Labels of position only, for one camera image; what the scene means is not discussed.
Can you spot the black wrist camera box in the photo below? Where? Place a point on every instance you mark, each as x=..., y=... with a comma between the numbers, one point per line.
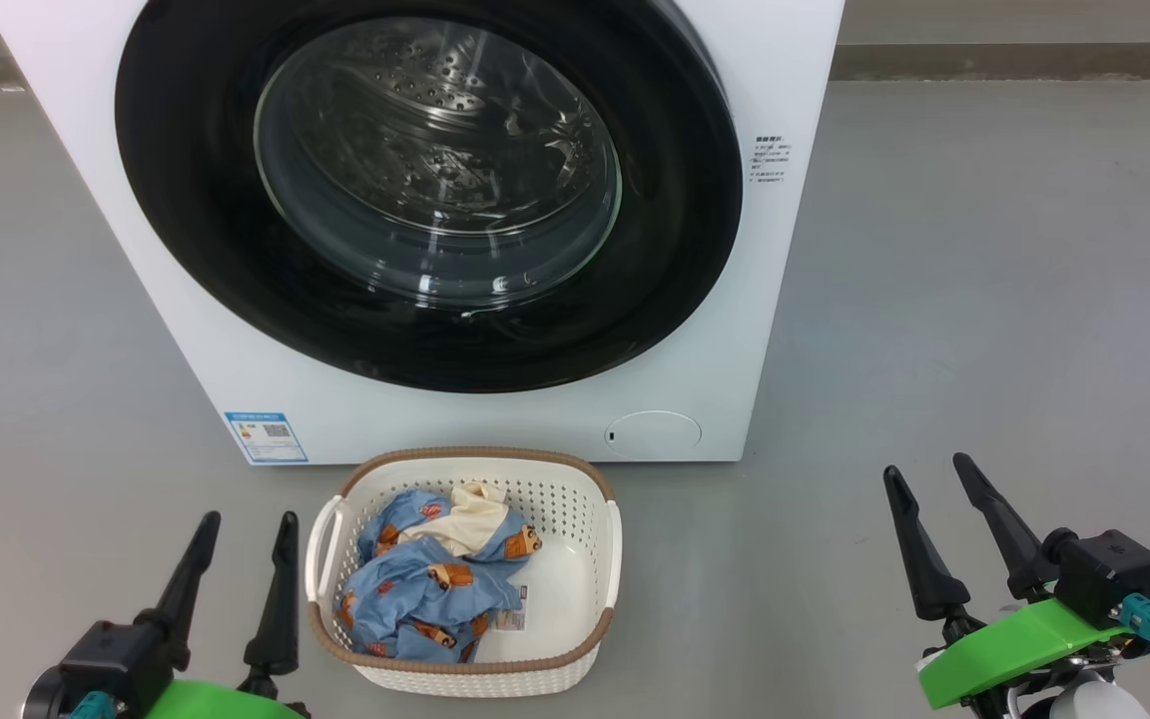
x=1104, y=574
x=106, y=659

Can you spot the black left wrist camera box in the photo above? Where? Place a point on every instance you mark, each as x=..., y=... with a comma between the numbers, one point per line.
x=106, y=659

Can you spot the cream perforated basket brown rim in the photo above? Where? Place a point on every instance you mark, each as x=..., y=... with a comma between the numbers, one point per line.
x=575, y=599

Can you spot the basket product label sticker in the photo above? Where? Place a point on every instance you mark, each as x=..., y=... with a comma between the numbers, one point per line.
x=512, y=609

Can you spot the blue energy label sticker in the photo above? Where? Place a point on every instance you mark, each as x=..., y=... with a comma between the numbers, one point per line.
x=266, y=437

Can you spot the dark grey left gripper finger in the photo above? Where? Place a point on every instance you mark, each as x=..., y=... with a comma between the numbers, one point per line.
x=186, y=599
x=281, y=619

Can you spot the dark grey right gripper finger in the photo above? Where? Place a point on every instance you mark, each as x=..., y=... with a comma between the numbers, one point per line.
x=1009, y=539
x=924, y=569

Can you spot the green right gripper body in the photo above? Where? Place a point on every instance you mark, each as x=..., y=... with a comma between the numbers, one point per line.
x=1014, y=644

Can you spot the cream fabric garment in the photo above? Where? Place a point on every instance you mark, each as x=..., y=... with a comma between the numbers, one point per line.
x=470, y=524

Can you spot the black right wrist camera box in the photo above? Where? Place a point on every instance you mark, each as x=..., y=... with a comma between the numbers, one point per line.
x=1104, y=574

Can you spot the black round glass washer door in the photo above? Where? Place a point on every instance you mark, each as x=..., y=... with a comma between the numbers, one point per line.
x=186, y=200

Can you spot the white front-load washing machine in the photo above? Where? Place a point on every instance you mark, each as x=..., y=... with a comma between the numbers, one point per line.
x=695, y=379

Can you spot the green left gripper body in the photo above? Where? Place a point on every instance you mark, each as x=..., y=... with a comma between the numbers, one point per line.
x=206, y=702

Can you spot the round white filter cover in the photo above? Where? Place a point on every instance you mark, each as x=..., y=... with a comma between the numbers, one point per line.
x=653, y=435

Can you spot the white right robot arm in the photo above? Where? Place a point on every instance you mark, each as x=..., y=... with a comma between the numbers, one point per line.
x=1099, y=699

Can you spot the small printed text label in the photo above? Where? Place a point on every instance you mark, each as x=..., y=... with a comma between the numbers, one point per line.
x=773, y=160

